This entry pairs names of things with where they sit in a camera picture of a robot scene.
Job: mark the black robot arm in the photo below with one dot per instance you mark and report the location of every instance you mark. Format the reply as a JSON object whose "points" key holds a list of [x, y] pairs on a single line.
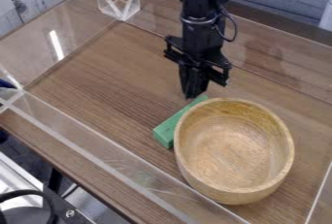
{"points": [[208, 8]]}

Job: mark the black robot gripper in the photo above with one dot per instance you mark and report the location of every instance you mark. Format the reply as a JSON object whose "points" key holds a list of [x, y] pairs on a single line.
{"points": [[197, 52]]}

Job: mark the green rectangular block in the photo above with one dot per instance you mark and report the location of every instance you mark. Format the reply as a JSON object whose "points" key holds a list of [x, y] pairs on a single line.
{"points": [[164, 130]]}

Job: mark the black table leg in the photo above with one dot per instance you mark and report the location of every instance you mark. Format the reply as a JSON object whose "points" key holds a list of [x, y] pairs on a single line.
{"points": [[55, 181]]}

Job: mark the brown wooden bowl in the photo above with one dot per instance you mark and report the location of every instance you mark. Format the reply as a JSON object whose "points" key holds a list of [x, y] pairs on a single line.
{"points": [[235, 150]]}

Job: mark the clear acrylic tray walls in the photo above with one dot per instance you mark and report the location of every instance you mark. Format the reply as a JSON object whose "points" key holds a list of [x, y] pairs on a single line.
{"points": [[96, 86]]}

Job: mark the black metal bracket with screw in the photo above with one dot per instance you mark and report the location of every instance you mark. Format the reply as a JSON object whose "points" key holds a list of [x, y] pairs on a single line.
{"points": [[67, 213]]}

